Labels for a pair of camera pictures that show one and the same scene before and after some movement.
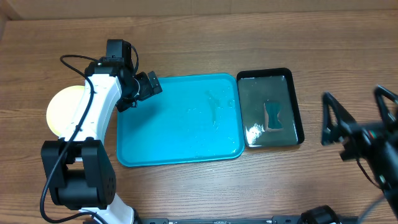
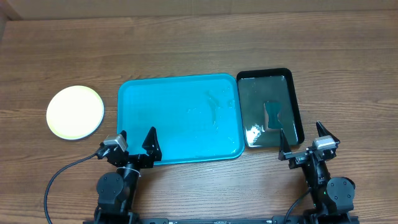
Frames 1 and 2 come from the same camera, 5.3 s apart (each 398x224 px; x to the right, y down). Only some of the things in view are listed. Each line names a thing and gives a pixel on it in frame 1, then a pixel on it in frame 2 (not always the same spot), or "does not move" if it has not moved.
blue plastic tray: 194,119 does not move
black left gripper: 148,89 -> 153,151
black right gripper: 348,132 -> 305,153
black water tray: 256,86 does not move
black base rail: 249,220 does not move
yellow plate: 62,107 does not move
